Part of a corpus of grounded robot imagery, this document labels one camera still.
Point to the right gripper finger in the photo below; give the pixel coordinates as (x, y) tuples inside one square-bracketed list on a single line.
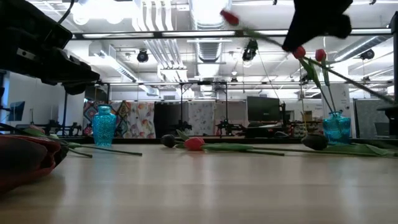
[(295, 35)]

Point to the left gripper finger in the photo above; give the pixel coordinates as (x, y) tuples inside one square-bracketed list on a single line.
[(75, 89), (74, 74)]

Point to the red artificial tulip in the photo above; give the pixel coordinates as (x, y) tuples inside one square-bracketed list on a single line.
[(299, 52), (194, 143), (320, 55), (229, 17)]

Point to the large red tulip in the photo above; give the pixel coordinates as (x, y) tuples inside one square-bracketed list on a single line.
[(31, 177)]

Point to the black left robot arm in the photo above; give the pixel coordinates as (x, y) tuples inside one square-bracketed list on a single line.
[(25, 18)]

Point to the black background robot arm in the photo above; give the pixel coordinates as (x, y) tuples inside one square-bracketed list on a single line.
[(184, 126), (66, 127), (230, 127)]

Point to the blue glass vase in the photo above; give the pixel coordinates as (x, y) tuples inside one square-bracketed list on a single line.
[(104, 127), (337, 130)]

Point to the colourful patterned quilt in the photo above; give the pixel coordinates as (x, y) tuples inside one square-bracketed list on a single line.
[(124, 112)]

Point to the round black ceiling lamp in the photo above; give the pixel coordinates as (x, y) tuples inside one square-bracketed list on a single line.
[(367, 54), (142, 56)]

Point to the floral print cloth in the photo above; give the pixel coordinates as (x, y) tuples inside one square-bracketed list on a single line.
[(141, 119)]

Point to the white pillar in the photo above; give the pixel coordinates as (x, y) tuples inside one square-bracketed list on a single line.
[(342, 99)]

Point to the black computer monitor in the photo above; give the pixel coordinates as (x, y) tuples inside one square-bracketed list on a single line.
[(263, 109)]

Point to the cardboard box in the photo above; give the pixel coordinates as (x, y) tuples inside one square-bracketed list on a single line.
[(307, 116)]

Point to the white ceiling pipe bundle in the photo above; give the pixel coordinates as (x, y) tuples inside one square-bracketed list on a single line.
[(158, 49)]

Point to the cluttered background shelf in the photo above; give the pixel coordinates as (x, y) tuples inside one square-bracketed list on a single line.
[(300, 130)]

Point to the pink partition panel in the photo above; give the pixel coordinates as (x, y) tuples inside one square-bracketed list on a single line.
[(234, 112)]

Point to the black curtain panel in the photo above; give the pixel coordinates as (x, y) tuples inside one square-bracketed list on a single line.
[(169, 118)]

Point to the grey office partition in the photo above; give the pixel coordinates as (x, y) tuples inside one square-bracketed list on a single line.
[(370, 119)]

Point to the white ceiling air duct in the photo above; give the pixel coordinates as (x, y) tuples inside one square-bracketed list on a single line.
[(105, 57)]

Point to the grey round ceiling duct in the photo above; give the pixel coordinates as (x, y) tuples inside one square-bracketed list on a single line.
[(348, 51)]

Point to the blue wall screen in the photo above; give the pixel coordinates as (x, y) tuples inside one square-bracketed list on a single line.
[(16, 111)]

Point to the black rig frame post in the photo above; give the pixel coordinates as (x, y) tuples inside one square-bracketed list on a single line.
[(395, 56)]

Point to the silver ribbed ventilation duct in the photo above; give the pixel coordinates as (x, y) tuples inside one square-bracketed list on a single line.
[(210, 51)]

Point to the black background rig frame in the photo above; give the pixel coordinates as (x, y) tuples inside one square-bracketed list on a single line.
[(181, 105)]

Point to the black pedestal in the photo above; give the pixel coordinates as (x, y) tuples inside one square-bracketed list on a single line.
[(390, 119)]

